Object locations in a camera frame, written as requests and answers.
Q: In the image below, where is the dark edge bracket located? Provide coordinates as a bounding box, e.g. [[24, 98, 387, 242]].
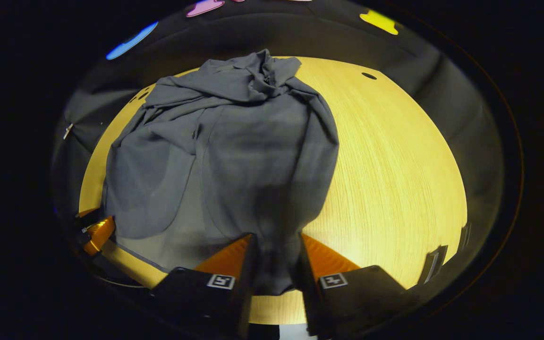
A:
[[417, 245, 449, 285], [459, 223, 472, 252]]

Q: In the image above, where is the thin white cable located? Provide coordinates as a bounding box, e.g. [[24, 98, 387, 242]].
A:
[[95, 275, 152, 289]]

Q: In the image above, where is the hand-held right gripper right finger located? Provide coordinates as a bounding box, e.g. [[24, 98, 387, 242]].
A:
[[296, 233, 409, 336]]

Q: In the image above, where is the grey long-sleeved shirt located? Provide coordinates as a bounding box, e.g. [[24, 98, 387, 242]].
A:
[[102, 49, 340, 297]]

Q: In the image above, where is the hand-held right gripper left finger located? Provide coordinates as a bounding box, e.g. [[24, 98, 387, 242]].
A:
[[152, 233, 258, 338]]

